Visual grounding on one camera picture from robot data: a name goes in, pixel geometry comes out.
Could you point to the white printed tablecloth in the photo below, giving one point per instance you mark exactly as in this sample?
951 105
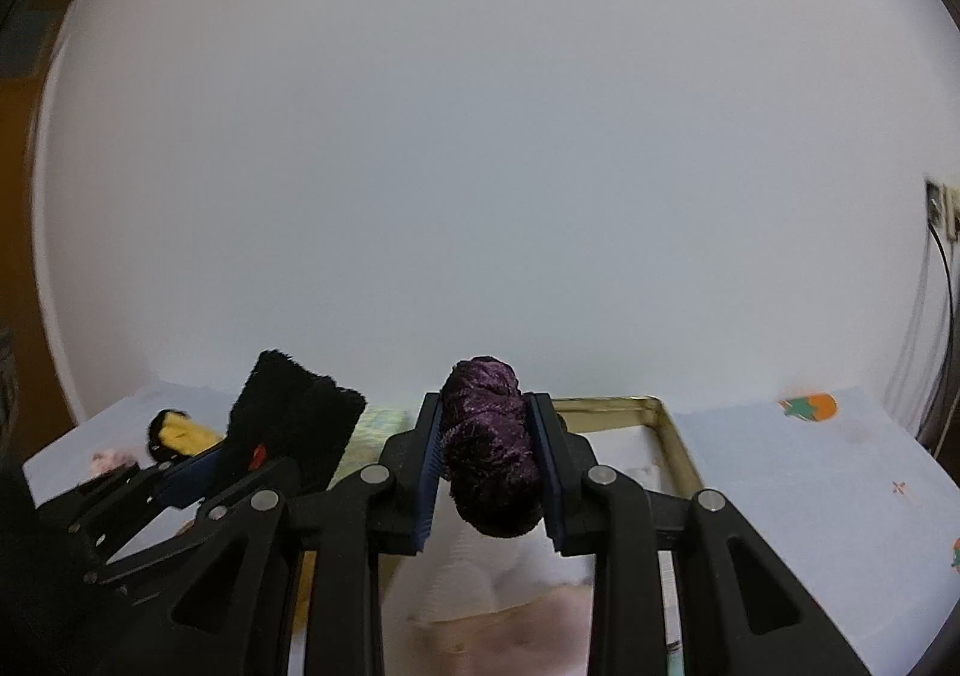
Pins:
787 496

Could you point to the white wall socket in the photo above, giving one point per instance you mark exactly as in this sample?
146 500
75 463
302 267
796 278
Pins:
943 203

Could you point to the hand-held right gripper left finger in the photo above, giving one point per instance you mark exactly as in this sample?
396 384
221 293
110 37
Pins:
427 481

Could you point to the pale pink sock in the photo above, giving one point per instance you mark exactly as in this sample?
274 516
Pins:
111 460
525 638

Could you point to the purple velvet scrunchie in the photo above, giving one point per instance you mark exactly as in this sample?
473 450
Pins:
487 436

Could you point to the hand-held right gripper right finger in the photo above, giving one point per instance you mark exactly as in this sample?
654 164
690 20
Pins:
551 481

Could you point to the patterned tissue pack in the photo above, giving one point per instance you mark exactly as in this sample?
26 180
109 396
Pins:
379 424

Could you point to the wooden door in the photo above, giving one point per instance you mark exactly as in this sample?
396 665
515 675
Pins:
15 233

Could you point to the yellow striped sock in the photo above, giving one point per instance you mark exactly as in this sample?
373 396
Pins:
187 432

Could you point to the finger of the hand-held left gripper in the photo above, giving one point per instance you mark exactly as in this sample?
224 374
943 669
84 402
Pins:
187 475
172 541

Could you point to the black fluffy cloth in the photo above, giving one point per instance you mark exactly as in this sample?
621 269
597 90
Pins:
292 406

